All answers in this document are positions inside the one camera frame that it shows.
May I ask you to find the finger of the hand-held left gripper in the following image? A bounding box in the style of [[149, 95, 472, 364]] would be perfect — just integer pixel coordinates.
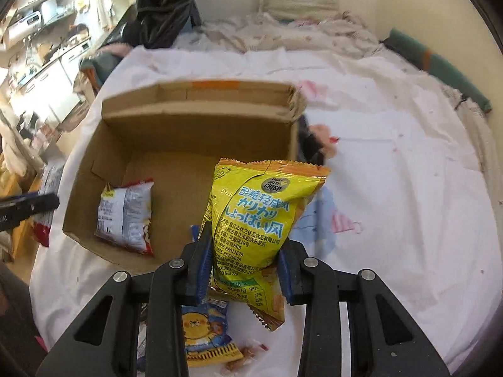
[[0, 192, 60, 221]]

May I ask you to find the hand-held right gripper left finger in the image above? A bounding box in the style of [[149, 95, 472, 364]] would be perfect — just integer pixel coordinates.
[[35, 222, 215, 377]]

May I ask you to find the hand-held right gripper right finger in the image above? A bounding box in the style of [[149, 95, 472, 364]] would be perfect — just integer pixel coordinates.
[[277, 239, 452, 377]]

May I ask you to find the red white snack packet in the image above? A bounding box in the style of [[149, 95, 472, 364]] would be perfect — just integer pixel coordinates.
[[32, 161, 67, 248]]

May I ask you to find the yellow snack bag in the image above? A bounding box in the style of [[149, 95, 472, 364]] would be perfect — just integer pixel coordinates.
[[202, 158, 331, 332]]

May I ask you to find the silver white snack packet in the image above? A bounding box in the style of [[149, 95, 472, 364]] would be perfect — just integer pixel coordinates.
[[93, 178, 155, 257]]

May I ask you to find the cardboard box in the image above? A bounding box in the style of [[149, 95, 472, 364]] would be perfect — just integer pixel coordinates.
[[62, 79, 308, 277]]

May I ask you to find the white cloth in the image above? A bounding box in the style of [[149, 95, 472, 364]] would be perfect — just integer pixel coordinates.
[[0, 110, 45, 174]]

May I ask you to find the blue yellow cartoon snack packet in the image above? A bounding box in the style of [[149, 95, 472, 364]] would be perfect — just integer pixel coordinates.
[[181, 225, 245, 368]]

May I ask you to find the dark trouser leg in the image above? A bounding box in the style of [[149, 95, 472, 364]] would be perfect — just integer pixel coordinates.
[[0, 263, 48, 377]]

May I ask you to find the white kitchen cabinet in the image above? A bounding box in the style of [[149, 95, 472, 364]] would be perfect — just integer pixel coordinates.
[[0, 53, 91, 126]]

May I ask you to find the white printed bed sheet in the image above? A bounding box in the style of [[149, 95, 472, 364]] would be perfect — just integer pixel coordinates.
[[29, 45, 503, 374]]

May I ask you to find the white kitchen appliance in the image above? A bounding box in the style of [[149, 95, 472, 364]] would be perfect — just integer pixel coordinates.
[[6, 10, 43, 38]]

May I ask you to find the dark hanging jacket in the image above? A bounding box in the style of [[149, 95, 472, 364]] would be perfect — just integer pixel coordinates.
[[114, 0, 201, 50]]

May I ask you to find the floral crumpled blanket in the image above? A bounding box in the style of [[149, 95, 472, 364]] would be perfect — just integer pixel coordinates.
[[173, 10, 384, 53]]

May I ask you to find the green rolled mat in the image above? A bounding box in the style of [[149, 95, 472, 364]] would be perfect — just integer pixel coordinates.
[[383, 28, 493, 114]]

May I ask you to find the cream pillow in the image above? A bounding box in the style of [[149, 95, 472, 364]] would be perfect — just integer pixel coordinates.
[[259, 0, 342, 20]]

